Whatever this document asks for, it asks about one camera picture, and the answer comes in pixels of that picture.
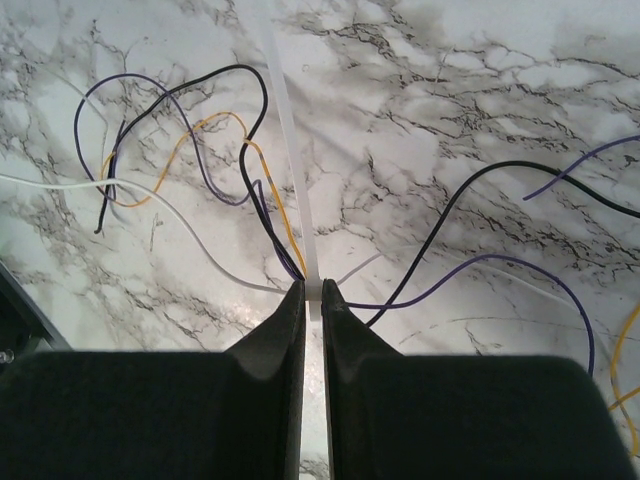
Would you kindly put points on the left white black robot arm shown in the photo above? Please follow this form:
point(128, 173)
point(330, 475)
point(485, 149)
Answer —
point(25, 329)

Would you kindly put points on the white plastic zip tie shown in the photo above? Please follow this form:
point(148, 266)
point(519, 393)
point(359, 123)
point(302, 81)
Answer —
point(298, 169)

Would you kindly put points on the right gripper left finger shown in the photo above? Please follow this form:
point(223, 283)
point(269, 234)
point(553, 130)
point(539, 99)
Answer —
point(231, 414)

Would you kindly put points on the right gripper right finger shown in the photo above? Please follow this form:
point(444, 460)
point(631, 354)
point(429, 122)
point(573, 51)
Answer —
point(396, 416)

